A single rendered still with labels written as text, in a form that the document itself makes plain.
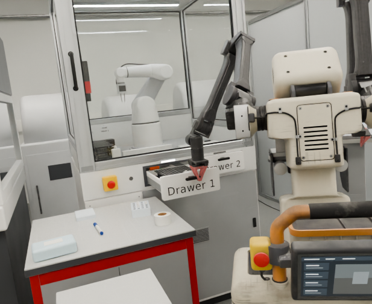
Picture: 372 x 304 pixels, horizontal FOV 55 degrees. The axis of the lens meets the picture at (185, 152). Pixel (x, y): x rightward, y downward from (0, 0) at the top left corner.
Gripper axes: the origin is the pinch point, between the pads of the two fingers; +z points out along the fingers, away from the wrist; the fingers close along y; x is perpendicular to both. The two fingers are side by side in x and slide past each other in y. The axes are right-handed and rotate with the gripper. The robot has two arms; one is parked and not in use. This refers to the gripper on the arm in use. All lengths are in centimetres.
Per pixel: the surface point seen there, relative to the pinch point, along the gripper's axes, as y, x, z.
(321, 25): 106, -163, -83
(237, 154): 35, -39, -1
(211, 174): 3.0, -7.4, -0.3
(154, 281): -55, 38, 12
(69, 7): 39, 44, -83
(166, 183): 2.9, 14.8, 0.1
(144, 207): 5.0, 25.8, 10.3
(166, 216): -13.0, 21.0, 9.7
